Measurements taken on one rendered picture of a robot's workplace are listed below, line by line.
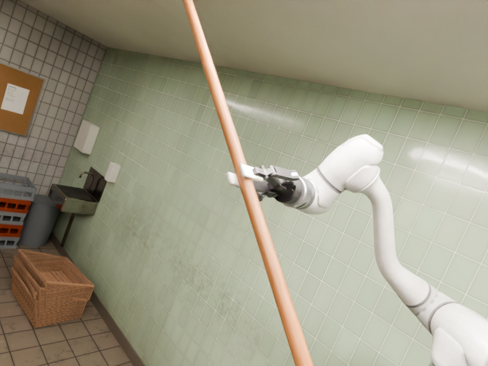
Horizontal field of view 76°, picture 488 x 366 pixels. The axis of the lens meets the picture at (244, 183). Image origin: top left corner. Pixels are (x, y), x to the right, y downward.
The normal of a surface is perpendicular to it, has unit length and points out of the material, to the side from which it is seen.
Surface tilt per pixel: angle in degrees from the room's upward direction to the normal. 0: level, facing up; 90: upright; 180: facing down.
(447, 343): 89
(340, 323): 90
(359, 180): 112
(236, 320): 90
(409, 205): 90
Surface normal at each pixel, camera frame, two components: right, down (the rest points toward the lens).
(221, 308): -0.61, -0.18
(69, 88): 0.69, 0.35
